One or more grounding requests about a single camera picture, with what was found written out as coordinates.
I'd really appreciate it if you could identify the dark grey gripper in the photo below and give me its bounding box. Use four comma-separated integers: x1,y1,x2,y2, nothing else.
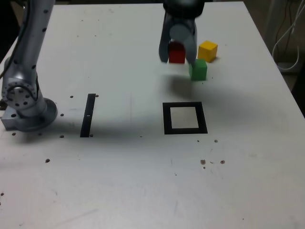
158,11,199,64

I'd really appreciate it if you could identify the red cube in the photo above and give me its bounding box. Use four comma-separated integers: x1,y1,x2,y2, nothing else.
168,42,186,64

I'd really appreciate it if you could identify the yellow cube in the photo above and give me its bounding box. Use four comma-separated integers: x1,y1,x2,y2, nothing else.
197,40,219,63

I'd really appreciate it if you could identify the green cube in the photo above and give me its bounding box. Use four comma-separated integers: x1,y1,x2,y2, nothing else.
188,59,208,81

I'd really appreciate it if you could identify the black tape square outline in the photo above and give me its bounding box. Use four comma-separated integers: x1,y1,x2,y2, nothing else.
162,102,208,135

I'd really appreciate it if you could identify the black tape strip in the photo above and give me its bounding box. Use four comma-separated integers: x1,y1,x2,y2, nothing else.
80,94,97,138

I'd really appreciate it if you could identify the white cable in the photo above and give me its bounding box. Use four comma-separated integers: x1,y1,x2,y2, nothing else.
272,0,305,60
277,45,300,71

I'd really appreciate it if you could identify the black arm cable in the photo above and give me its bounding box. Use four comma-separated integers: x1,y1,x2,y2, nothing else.
0,21,40,100

